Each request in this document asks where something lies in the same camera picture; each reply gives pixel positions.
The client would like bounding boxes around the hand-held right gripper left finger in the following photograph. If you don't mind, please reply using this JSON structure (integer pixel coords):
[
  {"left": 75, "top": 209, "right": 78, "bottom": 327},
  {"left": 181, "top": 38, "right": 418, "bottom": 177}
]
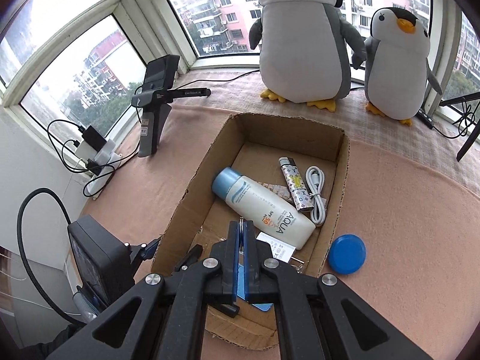
[{"left": 47, "top": 220, "right": 244, "bottom": 360}]

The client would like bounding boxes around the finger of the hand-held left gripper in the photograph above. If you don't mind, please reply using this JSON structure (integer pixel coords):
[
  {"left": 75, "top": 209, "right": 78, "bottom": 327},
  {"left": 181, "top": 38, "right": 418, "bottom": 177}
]
[
  {"left": 125, "top": 237, "right": 163, "bottom": 271},
  {"left": 173, "top": 244, "right": 204, "bottom": 272}
]

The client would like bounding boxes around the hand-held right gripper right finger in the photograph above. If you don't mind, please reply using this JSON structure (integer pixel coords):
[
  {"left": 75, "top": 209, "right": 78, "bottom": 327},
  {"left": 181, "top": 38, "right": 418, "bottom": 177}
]
[{"left": 243, "top": 219, "right": 432, "bottom": 360}]

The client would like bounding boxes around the small black object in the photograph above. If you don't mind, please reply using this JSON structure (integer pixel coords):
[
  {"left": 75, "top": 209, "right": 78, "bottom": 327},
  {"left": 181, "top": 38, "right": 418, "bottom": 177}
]
[{"left": 219, "top": 303, "right": 241, "bottom": 319}]

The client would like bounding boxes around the white USB charger adapter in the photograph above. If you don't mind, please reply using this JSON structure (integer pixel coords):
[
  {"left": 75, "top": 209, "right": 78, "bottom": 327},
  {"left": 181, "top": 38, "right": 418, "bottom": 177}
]
[{"left": 257, "top": 232, "right": 305, "bottom": 272}]

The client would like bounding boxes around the white sunscreen bottle blue cap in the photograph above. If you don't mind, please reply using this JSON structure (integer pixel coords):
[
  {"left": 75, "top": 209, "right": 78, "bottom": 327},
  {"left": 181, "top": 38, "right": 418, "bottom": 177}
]
[{"left": 212, "top": 167, "right": 316, "bottom": 250}]

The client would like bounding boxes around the patterned packet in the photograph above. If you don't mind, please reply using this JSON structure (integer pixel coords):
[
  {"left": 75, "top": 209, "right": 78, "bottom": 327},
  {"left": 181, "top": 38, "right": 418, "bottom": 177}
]
[{"left": 257, "top": 181, "right": 293, "bottom": 201}]

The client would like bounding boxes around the white USB cable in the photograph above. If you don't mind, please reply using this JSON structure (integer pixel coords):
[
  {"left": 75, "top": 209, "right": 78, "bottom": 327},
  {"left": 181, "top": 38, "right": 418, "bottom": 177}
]
[{"left": 305, "top": 166, "right": 328, "bottom": 226}]

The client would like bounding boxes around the round blue lid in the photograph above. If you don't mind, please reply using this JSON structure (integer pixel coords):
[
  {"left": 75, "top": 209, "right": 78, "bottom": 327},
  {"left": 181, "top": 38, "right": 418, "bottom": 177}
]
[{"left": 329, "top": 234, "right": 366, "bottom": 275}]

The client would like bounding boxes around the patterned silver lighter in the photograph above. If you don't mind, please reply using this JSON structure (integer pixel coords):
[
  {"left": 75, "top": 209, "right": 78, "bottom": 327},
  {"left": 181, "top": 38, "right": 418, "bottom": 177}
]
[{"left": 278, "top": 157, "right": 313, "bottom": 212}]

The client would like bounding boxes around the cardboard box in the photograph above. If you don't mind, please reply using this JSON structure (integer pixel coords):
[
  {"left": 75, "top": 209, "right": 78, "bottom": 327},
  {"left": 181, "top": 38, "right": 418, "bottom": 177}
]
[{"left": 150, "top": 113, "right": 350, "bottom": 350}]

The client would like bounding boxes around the person's left forearm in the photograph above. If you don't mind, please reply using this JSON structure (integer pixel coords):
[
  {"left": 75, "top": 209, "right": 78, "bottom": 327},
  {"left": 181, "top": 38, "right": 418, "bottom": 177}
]
[{"left": 37, "top": 324, "right": 81, "bottom": 360}]

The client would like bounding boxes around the white power strip with chargers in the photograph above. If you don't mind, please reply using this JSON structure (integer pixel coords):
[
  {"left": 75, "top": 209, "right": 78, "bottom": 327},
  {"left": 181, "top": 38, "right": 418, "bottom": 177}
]
[{"left": 83, "top": 163, "right": 118, "bottom": 199}]

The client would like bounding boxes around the white charger block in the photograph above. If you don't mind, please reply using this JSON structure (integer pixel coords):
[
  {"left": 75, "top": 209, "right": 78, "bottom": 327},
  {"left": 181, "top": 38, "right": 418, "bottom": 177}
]
[{"left": 75, "top": 140, "right": 95, "bottom": 159}]

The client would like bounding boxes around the idle grey hand-held gripper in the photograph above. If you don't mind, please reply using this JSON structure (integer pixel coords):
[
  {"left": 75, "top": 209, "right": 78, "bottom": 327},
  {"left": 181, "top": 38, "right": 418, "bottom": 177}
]
[{"left": 131, "top": 55, "right": 211, "bottom": 158}]

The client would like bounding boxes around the black charger block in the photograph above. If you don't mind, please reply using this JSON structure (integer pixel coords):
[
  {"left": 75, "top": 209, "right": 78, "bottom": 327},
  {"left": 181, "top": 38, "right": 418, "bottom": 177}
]
[{"left": 80, "top": 127, "right": 107, "bottom": 149}]

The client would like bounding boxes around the pink felt mat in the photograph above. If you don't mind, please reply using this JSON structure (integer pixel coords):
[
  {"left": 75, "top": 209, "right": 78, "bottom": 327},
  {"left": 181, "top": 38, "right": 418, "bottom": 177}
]
[{"left": 80, "top": 101, "right": 480, "bottom": 360}]

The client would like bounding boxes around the beige checked mat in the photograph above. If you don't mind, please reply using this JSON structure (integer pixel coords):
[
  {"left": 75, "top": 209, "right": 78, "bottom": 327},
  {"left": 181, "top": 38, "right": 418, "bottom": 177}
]
[{"left": 172, "top": 68, "right": 480, "bottom": 196}]

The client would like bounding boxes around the large grey penguin plush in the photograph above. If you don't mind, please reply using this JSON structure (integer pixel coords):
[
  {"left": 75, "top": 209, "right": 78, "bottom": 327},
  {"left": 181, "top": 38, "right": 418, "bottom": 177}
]
[{"left": 248, "top": 0, "right": 366, "bottom": 112}]

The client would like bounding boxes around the small black penguin plush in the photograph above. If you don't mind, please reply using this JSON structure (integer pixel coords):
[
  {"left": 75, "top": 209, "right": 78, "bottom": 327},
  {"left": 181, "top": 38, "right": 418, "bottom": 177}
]
[{"left": 364, "top": 7, "right": 443, "bottom": 125}]

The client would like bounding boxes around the black tripod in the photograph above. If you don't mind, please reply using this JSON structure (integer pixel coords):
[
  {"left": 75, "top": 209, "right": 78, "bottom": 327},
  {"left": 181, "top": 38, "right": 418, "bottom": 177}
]
[{"left": 439, "top": 92, "right": 480, "bottom": 162}]

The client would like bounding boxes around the thick black gripper cable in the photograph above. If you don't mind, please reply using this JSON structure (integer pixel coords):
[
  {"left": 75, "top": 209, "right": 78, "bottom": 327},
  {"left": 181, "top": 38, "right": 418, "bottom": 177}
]
[{"left": 17, "top": 188, "right": 85, "bottom": 325}]

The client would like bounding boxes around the thin black cable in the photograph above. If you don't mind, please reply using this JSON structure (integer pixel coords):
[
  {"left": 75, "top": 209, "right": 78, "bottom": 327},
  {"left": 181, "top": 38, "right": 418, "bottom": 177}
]
[
  {"left": 176, "top": 69, "right": 261, "bottom": 85},
  {"left": 109, "top": 146, "right": 141, "bottom": 169}
]

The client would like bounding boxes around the black charger cable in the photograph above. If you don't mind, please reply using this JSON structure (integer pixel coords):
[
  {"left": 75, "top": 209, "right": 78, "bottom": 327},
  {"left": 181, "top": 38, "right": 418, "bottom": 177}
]
[{"left": 48, "top": 119, "right": 86, "bottom": 173}]

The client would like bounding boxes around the black cable with inline remote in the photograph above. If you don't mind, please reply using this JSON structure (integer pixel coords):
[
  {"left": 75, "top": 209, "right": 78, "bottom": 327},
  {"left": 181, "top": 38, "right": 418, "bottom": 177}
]
[{"left": 418, "top": 107, "right": 473, "bottom": 139}]

